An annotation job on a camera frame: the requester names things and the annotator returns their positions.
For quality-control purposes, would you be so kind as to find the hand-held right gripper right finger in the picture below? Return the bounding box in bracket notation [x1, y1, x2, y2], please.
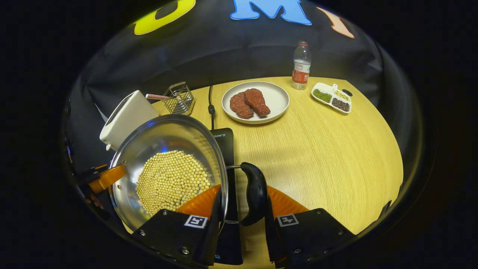
[264, 185, 355, 268]

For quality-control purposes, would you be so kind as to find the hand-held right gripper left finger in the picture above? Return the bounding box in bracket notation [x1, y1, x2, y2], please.
[131, 184, 223, 268]

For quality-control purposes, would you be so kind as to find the large pile of soybeans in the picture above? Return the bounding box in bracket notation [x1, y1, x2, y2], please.
[136, 150, 211, 216]

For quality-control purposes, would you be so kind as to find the stainless steel pot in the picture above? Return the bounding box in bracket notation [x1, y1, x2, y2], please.
[108, 114, 268, 229]

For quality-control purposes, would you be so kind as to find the black induction cooktop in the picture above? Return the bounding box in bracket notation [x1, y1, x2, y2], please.
[208, 127, 244, 266]

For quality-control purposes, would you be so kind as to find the white toaster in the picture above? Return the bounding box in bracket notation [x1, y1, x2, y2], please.
[99, 90, 159, 151]

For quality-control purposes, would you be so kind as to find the round white plate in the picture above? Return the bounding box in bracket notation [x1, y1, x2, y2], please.
[221, 81, 291, 125]

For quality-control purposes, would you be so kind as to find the pile of dark red beans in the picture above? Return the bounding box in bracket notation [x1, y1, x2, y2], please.
[331, 98, 351, 112]

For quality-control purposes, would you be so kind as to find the pile of green mung beans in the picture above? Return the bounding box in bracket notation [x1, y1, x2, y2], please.
[313, 89, 332, 103]

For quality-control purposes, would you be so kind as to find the white divided dish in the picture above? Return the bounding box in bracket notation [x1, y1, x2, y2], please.
[311, 82, 353, 114]

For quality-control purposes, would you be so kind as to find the clear plastic water bottle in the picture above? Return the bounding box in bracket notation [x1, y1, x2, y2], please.
[291, 41, 312, 91]

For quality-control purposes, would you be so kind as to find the metal wire basket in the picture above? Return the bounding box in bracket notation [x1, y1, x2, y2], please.
[163, 81, 196, 115]

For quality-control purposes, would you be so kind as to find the black power cable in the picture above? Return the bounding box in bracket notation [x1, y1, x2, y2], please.
[207, 85, 217, 131]

